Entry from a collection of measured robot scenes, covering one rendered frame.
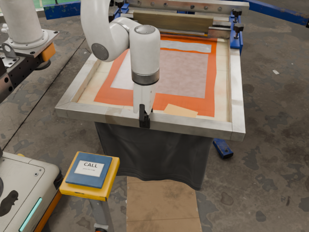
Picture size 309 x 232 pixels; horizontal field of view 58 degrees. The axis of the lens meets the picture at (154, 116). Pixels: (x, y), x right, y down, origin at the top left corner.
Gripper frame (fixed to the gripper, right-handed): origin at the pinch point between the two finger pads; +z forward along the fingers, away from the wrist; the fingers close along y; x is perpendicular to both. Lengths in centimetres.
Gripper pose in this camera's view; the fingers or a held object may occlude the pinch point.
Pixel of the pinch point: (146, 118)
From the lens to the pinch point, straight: 84.6
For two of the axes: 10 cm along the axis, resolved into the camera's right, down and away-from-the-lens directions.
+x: 9.8, 1.3, -1.3
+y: -1.9, 6.7, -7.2
